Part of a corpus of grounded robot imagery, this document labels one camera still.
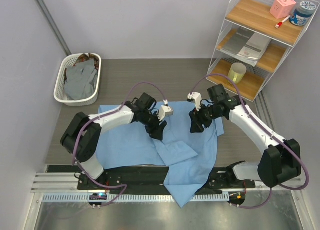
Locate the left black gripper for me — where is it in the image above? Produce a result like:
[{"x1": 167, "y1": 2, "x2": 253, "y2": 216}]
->
[{"x1": 140, "y1": 110, "x2": 167, "y2": 141}]

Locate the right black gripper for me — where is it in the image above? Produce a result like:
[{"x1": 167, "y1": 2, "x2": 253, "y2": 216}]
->
[{"x1": 189, "y1": 102, "x2": 223, "y2": 134}]

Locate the light blue long sleeve shirt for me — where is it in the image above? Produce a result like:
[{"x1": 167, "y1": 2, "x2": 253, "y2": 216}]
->
[{"x1": 96, "y1": 101, "x2": 224, "y2": 207}]

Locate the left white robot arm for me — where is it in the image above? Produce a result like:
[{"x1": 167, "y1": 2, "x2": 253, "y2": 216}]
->
[{"x1": 60, "y1": 93, "x2": 174, "y2": 190}]

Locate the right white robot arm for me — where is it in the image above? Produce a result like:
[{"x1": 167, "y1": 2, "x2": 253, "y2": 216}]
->
[{"x1": 187, "y1": 84, "x2": 302, "y2": 188}]

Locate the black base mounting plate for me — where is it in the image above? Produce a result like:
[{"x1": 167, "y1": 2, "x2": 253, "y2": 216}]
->
[{"x1": 47, "y1": 165, "x2": 256, "y2": 196}]

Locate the yellow translucent cup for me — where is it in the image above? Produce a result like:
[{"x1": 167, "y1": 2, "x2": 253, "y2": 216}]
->
[{"x1": 227, "y1": 62, "x2": 247, "y2": 84}]

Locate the grey shirt in basket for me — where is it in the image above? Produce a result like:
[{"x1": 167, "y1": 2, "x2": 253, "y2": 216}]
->
[{"x1": 64, "y1": 59, "x2": 98, "y2": 101}]

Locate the white laundry basket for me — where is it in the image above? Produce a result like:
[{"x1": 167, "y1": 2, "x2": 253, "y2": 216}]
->
[{"x1": 53, "y1": 53, "x2": 102, "y2": 107}]

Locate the grey booklet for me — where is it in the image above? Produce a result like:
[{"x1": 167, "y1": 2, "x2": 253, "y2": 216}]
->
[{"x1": 220, "y1": 27, "x2": 271, "y2": 67}]

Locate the brown patterned garment in basket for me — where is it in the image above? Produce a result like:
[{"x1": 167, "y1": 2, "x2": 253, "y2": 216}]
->
[{"x1": 74, "y1": 53, "x2": 100, "y2": 66}]

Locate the red white marker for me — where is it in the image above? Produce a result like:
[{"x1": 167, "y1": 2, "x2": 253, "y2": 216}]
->
[{"x1": 274, "y1": 15, "x2": 291, "y2": 29}]

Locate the pink cube power strip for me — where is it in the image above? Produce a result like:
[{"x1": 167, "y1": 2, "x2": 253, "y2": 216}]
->
[{"x1": 269, "y1": 0, "x2": 297, "y2": 19}]

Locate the blue white jar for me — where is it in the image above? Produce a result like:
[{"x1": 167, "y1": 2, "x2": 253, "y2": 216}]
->
[{"x1": 289, "y1": 1, "x2": 317, "y2": 27}]

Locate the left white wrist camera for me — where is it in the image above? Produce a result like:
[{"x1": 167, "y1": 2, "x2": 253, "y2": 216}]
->
[{"x1": 157, "y1": 99, "x2": 174, "y2": 122}]

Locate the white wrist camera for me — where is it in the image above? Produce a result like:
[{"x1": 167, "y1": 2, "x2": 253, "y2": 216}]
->
[
  {"x1": 157, "y1": 99, "x2": 174, "y2": 122},
  {"x1": 187, "y1": 92, "x2": 202, "y2": 112}
]

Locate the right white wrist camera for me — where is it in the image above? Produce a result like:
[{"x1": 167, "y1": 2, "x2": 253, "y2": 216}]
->
[{"x1": 187, "y1": 92, "x2": 202, "y2": 112}]

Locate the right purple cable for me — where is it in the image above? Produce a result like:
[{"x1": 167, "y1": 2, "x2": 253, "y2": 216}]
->
[{"x1": 191, "y1": 73, "x2": 310, "y2": 210}]

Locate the white slotted cable duct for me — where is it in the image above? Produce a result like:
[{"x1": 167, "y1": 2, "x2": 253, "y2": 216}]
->
[{"x1": 42, "y1": 191, "x2": 230, "y2": 203}]

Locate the white wire wooden shelf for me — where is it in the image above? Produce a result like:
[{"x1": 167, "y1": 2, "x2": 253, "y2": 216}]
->
[{"x1": 207, "y1": 0, "x2": 320, "y2": 102}]

